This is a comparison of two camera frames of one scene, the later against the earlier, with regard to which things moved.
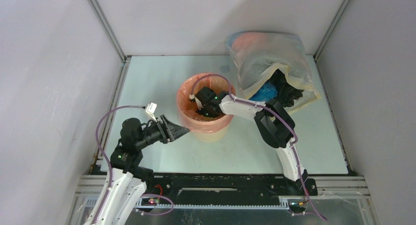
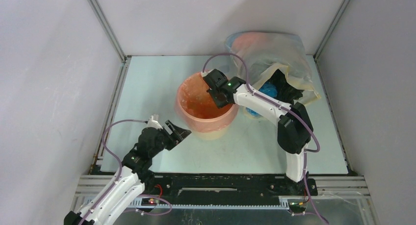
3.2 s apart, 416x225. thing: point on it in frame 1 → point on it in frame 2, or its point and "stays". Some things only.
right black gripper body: (204, 109) → (215, 95)
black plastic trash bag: (286, 94) stays
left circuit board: (152, 201) stays
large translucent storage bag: (258, 55) stays
